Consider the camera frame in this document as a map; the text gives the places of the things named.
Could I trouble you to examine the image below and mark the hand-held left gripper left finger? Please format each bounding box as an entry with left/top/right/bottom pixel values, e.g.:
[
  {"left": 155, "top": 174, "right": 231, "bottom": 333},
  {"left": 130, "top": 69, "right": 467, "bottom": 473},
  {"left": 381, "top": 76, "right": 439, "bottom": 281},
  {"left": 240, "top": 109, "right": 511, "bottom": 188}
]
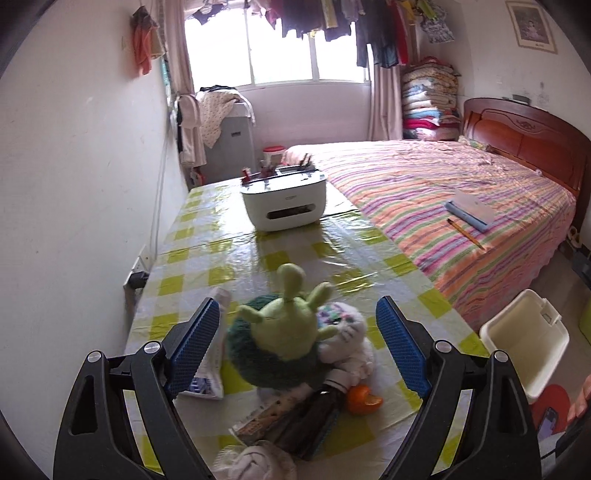
[{"left": 53, "top": 296, "right": 221, "bottom": 480}]

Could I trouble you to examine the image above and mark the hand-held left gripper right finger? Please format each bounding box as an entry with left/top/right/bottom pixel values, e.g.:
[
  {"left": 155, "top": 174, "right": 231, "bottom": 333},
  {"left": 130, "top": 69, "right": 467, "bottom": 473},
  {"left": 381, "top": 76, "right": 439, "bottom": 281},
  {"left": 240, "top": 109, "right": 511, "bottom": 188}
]
[{"left": 375, "top": 295, "right": 541, "bottom": 480}]

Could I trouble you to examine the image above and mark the white plastic packet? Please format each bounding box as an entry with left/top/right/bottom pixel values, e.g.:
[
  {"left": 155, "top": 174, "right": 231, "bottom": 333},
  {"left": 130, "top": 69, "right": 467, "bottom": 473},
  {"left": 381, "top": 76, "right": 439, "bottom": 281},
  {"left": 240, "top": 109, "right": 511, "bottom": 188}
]
[{"left": 178, "top": 286, "right": 232, "bottom": 400}]

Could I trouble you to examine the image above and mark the white plush cat toy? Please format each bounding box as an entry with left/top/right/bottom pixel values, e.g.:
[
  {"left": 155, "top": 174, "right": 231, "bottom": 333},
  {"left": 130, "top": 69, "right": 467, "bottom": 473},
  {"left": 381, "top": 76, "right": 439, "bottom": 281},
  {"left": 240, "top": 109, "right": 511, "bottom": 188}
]
[{"left": 316, "top": 302, "right": 376, "bottom": 379}]

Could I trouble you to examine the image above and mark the orange peel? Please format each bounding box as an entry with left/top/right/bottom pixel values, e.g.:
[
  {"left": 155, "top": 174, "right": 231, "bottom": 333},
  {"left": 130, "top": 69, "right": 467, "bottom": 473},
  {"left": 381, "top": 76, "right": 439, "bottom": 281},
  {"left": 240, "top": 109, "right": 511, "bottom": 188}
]
[{"left": 346, "top": 384, "right": 384, "bottom": 415}]

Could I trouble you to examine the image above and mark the green plush toy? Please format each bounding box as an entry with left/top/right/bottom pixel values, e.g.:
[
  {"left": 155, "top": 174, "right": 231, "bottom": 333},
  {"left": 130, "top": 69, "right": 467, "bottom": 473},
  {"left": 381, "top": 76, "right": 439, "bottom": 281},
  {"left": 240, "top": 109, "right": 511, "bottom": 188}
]
[{"left": 225, "top": 263, "right": 339, "bottom": 391}]

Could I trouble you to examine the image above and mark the printed paper cup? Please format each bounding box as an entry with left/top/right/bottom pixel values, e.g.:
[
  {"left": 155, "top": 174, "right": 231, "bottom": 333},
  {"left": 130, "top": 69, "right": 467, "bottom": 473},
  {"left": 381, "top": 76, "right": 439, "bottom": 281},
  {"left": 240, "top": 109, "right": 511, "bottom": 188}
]
[{"left": 229, "top": 392, "right": 296, "bottom": 444}]

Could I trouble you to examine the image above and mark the dark bottle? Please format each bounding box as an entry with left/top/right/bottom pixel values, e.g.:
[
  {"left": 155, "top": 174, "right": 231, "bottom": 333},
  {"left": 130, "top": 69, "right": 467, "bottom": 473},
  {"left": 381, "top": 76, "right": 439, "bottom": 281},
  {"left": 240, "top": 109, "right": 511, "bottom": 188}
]
[{"left": 265, "top": 371, "right": 354, "bottom": 462}]

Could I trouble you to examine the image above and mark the white plastic bin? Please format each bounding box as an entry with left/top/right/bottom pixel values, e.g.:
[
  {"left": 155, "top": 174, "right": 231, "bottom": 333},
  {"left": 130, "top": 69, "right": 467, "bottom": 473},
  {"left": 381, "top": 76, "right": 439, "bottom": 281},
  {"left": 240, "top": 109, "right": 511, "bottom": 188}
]
[{"left": 479, "top": 288, "right": 570, "bottom": 401}]

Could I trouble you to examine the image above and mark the white tissue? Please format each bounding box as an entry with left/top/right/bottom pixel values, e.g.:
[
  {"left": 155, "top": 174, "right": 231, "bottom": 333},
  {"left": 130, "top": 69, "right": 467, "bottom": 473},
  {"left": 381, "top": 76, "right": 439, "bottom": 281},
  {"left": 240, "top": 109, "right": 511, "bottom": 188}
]
[{"left": 212, "top": 439, "right": 298, "bottom": 480}]

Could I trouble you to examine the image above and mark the yellow checked plastic tablecloth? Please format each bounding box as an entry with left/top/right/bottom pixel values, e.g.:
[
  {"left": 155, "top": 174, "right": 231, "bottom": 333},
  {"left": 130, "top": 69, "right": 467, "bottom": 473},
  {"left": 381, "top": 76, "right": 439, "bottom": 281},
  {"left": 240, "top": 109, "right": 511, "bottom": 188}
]
[{"left": 124, "top": 178, "right": 490, "bottom": 480}]

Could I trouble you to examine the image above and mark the yellow pencil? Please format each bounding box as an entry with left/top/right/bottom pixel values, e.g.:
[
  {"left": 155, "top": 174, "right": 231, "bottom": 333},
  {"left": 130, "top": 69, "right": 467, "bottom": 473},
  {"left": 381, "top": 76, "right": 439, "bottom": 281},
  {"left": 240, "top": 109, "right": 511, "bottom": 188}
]
[{"left": 446, "top": 218, "right": 485, "bottom": 251}]

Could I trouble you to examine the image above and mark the bed with striped cover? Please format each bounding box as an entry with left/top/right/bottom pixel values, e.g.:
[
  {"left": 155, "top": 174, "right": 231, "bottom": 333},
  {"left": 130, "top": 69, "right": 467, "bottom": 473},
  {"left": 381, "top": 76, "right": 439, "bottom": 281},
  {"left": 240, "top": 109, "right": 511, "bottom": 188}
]
[{"left": 283, "top": 138, "right": 578, "bottom": 330}]

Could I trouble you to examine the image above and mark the blue and white case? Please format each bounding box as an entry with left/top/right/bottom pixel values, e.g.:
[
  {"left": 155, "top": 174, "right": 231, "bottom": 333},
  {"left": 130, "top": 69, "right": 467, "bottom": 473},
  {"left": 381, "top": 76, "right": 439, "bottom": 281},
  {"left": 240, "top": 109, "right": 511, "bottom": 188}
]
[{"left": 444, "top": 193, "right": 496, "bottom": 233}]

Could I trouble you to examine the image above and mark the red plastic stool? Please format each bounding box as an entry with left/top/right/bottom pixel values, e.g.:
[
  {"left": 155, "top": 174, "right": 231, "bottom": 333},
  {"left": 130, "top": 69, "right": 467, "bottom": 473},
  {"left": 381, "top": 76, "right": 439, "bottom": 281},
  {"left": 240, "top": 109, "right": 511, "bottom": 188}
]
[{"left": 531, "top": 383, "right": 578, "bottom": 444}]

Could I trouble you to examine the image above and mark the smartphone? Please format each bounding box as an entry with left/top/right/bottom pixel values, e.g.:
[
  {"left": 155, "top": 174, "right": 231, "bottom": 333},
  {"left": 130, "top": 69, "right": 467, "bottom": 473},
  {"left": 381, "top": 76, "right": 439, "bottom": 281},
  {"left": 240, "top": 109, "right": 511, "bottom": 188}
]
[{"left": 538, "top": 406, "right": 560, "bottom": 439}]

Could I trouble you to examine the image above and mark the white utensil holder box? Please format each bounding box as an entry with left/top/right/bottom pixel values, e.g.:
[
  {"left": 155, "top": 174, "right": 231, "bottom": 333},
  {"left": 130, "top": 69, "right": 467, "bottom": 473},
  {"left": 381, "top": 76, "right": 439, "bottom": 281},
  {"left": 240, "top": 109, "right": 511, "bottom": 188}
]
[{"left": 240, "top": 165, "right": 329, "bottom": 232}]

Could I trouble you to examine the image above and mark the green storage box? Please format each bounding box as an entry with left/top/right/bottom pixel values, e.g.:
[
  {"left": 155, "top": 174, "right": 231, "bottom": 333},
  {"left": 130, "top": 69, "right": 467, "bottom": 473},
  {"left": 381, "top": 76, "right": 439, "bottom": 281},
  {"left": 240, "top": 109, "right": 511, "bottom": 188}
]
[{"left": 577, "top": 302, "right": 591, "bottom": 347}]

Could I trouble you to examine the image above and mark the grey appliance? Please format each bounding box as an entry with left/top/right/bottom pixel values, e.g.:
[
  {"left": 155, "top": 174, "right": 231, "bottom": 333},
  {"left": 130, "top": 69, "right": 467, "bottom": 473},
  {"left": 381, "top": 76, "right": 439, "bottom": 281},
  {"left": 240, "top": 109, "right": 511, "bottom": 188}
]
[{"left": 201, "top": 102, "right": 257, "bottom": 183}]

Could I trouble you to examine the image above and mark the white hanging coat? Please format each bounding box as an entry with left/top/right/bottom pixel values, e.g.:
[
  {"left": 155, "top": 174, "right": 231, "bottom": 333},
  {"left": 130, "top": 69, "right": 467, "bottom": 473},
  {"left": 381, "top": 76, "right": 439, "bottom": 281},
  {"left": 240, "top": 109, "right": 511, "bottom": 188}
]
[{"left": 175, "top": 92, "right": 206, "bottom": 169}]

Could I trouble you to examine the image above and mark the floral pillow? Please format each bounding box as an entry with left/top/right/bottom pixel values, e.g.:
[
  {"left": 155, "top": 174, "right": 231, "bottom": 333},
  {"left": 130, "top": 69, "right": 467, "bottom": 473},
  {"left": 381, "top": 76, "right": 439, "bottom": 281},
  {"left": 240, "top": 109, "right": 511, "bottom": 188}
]
[{"left": 457, "top": 135, "right": 491, "bottom": 153}]

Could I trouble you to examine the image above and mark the dotted white cloth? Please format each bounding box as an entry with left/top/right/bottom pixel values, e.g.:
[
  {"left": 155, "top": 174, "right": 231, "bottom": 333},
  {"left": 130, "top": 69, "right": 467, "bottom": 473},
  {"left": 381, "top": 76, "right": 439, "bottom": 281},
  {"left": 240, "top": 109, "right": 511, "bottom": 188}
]
[{"left": 196, "top": 88, "right": 256, "bottom": 148}]

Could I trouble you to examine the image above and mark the pink curtain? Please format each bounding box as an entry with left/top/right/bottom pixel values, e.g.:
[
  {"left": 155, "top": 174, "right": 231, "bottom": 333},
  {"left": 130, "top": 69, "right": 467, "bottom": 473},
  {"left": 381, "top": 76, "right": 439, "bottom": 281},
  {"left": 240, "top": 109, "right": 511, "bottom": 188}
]
[
  {"left": 367, "top": 62, "right": 403, "bottom": 141},
  {"left": 159, "top": 0, "right": 195, "bottom": 100}
]

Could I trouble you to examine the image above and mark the wooden headboard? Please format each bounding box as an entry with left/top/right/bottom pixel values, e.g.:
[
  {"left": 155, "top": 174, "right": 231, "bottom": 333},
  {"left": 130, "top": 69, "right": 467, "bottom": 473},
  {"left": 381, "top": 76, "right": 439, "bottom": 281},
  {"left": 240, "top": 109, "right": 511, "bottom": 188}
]
[{"left": 459, "top": 97, "right": 591, "bottom": 204}]

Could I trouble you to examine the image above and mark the stack of folded quilts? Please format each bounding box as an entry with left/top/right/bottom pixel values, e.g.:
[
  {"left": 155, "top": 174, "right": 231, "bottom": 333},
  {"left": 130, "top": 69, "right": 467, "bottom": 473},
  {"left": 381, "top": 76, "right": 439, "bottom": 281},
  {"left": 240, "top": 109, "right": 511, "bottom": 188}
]
[{"left": 401, "top": 58, "right": 462, "bottom": 141}]

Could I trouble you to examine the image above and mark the orange hanging cloth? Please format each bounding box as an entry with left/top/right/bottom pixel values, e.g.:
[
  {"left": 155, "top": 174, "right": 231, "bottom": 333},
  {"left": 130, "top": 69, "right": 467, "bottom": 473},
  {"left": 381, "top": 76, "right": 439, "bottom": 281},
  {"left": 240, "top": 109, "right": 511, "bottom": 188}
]
[{"left": 129, "top": 6, "right": 168, "bottom": 77}]

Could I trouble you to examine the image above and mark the row of hanging clothes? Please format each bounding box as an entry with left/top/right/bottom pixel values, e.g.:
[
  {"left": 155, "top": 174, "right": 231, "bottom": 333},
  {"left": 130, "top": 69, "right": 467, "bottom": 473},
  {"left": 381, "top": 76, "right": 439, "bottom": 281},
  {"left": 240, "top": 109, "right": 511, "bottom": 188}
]
[{"left": 191, "top": 0, "right": 451, "bottom": 69}]

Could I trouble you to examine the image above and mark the framed picture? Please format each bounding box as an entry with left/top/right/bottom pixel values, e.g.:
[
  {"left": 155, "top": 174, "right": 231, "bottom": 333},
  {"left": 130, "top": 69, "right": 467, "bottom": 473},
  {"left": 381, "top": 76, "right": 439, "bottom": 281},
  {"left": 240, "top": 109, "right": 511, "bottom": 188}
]
[{"left": 505, "top": 0, "right": 558, "bottom": 55}]

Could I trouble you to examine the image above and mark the wall power socket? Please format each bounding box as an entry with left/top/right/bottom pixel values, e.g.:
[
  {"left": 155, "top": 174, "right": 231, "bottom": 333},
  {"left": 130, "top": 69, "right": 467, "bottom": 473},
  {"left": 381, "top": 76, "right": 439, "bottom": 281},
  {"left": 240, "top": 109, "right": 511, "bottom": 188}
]
[{"left": 122, "top": 256, "right": 151, "bottom": 296}]

